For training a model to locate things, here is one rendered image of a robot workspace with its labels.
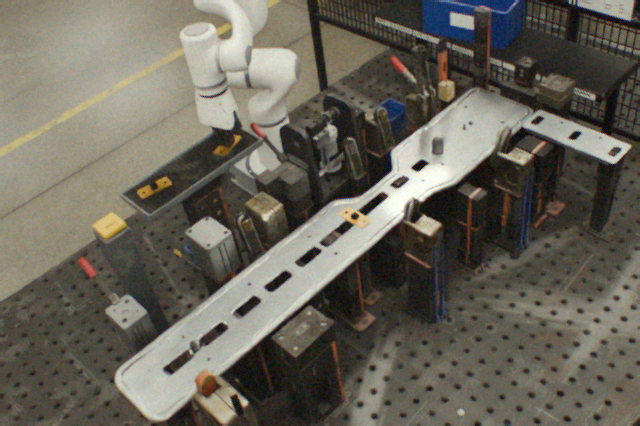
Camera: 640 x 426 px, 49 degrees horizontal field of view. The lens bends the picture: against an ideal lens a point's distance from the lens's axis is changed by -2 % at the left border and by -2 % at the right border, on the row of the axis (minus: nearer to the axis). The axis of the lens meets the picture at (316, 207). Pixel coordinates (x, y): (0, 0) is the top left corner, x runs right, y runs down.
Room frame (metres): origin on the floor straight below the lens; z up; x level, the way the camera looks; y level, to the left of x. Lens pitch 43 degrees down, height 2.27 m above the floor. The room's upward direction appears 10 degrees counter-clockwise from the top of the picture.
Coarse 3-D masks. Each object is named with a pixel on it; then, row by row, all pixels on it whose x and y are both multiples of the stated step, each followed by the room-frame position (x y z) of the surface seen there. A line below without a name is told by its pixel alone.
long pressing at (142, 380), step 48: (480, 96) 1.75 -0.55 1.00; (480, 144) 1.52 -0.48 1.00; (384, 192) 1.40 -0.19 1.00; (432, 192) 1.37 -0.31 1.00; (288, 240) 1.28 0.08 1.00; (336, 240) 1.25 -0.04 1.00; (240, 288) 1.15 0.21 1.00; (288, 288) 1.12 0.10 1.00; (192, 336) 1.03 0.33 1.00; (240, 336) 1.00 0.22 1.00; (144, 384) 0.92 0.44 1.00; (192, 384) 0.90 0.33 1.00
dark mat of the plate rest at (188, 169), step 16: (208, 144) 1.52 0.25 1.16; (240, 144) 1.50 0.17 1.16; (176, 160) 1.48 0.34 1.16; (192, 160) 1.47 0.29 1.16; (208, 160) 1.46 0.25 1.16; (224, 160) 1.44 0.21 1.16; (160, 176) 1.42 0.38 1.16; (176, 176) 1.41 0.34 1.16; (192, 176) 1.40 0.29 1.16; (128, 192) 1.38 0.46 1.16; (144, 192) 1.37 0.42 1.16; (160, 192) 1.36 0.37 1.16; (176, 192) 1.35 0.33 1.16; (144, 208) 1.31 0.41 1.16
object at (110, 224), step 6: (108, 216) 1.31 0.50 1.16; (114, 216) 1.30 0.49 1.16; (102, 222) 1.29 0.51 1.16; (108, 222) 1.28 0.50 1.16; (114, 222) 1.28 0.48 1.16; (120, 222) 1.28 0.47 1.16; (96, 228) 1.27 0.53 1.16; (102, 228) 1.27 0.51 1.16; (108, 228) 1.26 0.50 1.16; (114, 228) 1.26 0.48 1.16; (120, 228) 1.26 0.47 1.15; (102, 234) 1.25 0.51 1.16; (108, 234) 1.24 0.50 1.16
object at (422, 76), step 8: (416, 48) 1.73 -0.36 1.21; (424, 48) 1.73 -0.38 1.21; (416, 56) 1.72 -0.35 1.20; (424, 56) 1.70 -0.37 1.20; (416, 64) 1.72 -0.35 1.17; (424, 64) 1.73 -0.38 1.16; (416, 72) 1.72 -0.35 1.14; (424, 72) 1.73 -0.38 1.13; (416, 80) 1.72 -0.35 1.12; (424, 80) 1.72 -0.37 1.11; (424, 88) 1.71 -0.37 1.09; (432, 96) 1.72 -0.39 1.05
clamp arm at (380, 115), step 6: (378, 108) 1.62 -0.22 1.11; (384, 108) 1.63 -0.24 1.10; (378, 114) 1.61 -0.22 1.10; (384, 114) 1.62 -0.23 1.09; (378, 120) 1.61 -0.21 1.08; (384, 120) 1.61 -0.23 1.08; (384, 126) 1.61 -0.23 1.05; (384, 132) 1.60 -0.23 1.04; (390, 132) 1.61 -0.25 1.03; (384, 138) 1.60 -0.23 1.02; (390, 138) 1.61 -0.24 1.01; (384, 144) 1.59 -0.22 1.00; (390, 144) 1.60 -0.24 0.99
